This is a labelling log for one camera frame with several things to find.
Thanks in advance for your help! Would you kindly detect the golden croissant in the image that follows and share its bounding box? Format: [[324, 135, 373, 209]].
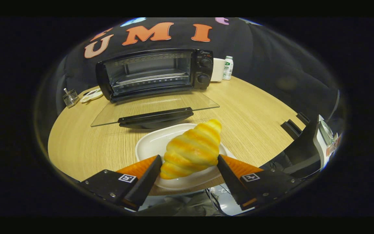
[[160, 119, 223, 180]]

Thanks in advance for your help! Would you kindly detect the white divided snack dish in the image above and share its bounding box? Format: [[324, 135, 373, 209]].
[[80, 88, 104, 104]]

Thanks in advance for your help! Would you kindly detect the black toaster oven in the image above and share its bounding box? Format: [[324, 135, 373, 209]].
[[91, 49, 220, 129]]

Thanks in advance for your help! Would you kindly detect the white bottle green label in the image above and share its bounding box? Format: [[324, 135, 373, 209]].
[[222, 56, 234, 81]]

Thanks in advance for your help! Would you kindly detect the white pop-up toaster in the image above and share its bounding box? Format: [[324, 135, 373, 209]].
[[211, 58, 226, 82]]

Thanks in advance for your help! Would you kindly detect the wire mesh holder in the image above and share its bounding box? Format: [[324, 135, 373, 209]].
[[63, 88, 80, 108]]

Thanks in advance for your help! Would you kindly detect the white plate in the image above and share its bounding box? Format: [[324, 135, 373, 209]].
[[135, 123, 237, 191]]

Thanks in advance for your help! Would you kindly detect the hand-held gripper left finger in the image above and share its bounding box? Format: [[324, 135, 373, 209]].
[[78, 155, 163, 212]]

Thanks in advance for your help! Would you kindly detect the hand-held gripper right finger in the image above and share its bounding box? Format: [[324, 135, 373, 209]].
[[217, 154, 303, 211]]

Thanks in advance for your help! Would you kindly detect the white device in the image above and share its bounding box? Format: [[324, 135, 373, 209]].
[[313, 115, 342, 170]]

